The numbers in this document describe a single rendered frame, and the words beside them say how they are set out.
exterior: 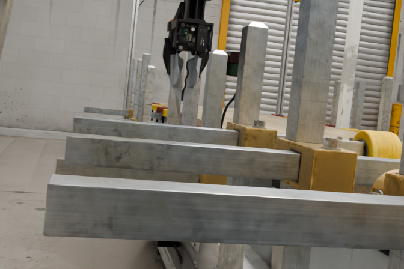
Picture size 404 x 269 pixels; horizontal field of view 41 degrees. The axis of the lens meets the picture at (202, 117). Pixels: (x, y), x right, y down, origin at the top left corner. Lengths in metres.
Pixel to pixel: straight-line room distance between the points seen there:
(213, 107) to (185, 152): 0.56
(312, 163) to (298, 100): 0.10
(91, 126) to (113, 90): 8.04
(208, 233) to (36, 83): 8.54
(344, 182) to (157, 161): 0.20
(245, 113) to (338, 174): 0.33
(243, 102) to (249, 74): 0.05
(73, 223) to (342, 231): 0.16
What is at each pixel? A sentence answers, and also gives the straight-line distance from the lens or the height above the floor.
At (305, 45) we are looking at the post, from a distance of 0.64.
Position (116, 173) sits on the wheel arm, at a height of 0.84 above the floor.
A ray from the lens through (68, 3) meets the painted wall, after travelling 8.89.
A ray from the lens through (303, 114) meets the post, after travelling 0.64.
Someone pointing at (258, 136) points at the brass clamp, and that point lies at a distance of 0.81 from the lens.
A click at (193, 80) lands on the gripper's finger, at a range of 1.04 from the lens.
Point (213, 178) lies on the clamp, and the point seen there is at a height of 0.85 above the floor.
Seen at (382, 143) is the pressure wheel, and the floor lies 0.96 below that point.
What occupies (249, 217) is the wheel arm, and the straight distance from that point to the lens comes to 0.33.
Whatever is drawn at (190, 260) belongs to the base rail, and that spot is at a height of 0.69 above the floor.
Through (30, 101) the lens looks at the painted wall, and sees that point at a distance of 8.85.
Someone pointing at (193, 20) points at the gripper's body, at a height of 1.15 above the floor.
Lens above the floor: 1.02
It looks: 3 degrees down
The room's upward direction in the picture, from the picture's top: 6 degrees clockwise
